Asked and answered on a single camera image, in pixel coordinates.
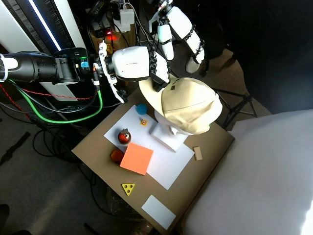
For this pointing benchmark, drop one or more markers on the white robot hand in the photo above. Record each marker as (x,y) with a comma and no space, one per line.
(132,63)
(179,22)

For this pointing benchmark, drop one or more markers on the beige baseball cap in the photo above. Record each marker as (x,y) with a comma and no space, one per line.
(190,107)

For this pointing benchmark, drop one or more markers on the white mannequin head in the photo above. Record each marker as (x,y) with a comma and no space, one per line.
(168,139)

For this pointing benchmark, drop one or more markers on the blue ball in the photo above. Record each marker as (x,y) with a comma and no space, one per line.
(141,109)

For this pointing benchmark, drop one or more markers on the white power adapter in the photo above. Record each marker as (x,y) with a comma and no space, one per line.
(127,13)

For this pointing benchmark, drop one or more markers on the small orange cone toy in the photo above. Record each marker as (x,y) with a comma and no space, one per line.
(143,122)

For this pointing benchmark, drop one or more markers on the red bird toy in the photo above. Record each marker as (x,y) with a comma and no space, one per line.
(123,137)

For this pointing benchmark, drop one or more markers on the orange toy fruit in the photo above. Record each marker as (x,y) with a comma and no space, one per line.
(116,155)

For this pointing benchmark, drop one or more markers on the orange cube block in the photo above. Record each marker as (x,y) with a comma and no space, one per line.
(135,159)

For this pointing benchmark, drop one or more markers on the black tripod stand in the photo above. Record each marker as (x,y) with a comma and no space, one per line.
(247,96)

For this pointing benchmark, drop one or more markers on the large white paper sheet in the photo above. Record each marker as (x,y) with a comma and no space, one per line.
(166,166)

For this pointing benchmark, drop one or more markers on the plain wooden block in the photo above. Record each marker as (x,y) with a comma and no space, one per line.
(197,153)

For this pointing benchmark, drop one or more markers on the yellow triangle block with holes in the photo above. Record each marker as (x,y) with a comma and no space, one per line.
(128,188)

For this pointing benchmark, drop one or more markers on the small white card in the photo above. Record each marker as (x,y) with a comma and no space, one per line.
(158,209)

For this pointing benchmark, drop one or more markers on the white backdrop cloth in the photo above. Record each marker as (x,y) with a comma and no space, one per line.
(256,171)

